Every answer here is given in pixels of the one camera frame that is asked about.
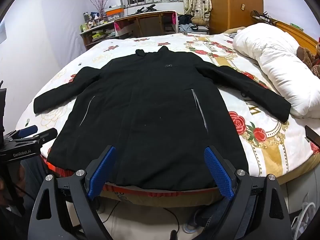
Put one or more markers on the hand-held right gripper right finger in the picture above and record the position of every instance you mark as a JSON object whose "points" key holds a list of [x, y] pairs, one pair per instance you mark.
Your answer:
{"points": [[218, 172]]}

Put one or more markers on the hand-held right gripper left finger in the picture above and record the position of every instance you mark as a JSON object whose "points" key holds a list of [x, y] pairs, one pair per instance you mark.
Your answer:
{"points": [[102, 172]]}

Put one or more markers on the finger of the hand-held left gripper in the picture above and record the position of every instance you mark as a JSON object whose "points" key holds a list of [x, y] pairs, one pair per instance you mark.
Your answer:
{"points": [[46, 135], [26, 130]]}

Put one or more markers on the black long coat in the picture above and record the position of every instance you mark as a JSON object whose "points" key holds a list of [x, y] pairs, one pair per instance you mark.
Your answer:
{"points": [[150, 110]]}

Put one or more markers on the pile of clothes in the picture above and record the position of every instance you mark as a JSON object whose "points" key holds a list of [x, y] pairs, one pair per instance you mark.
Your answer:
{"points": [[191, 25]]}

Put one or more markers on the person's left hand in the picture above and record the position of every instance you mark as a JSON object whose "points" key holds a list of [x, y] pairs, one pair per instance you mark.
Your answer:
{"points": [[21, 182]]}

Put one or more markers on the dark slipper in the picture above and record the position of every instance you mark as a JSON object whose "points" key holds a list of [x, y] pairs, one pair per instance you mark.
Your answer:
{"points": [[212, 220]]}

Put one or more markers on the floral rose bed sheet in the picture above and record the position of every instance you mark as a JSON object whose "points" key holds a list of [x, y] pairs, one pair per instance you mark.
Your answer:
{"points": [[270, 140]]}

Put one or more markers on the black phone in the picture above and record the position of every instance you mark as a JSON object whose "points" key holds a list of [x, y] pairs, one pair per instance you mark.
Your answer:
{"points": [[313, 136]]}

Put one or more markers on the cluttered low shelf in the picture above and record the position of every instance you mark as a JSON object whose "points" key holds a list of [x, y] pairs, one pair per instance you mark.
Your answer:
{"points": [[97, 33]]}

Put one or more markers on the white duvet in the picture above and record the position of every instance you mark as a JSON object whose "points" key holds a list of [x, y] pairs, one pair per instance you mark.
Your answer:
{"points": [[277, 62]]}

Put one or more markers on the orange box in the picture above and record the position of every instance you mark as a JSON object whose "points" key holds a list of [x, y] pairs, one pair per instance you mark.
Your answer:
{"points": [[113, 11]]}

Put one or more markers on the dried purple flower branches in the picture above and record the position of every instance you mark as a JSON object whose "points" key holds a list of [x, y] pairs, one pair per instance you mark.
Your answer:
{"points": [[100, 1]]}

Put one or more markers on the brown plush toy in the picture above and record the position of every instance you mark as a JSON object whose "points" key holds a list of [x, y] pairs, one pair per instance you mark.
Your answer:
{"points": [[308, 57]]}

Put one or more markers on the wooden desk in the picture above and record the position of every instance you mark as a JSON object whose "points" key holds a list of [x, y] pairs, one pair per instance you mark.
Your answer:
{"points": [[147, 23]]}

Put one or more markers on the wooden headboard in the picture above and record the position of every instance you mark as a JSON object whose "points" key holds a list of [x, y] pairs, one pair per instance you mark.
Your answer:
{"points": [[297, 31]]}

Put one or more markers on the wooden wardrobe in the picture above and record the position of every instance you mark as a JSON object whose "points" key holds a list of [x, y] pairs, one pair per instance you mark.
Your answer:
{"points": [[232, 5]]}

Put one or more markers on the wall switch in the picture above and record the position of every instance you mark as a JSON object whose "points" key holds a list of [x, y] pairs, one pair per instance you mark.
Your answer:
{"points": [[242, 7]]}

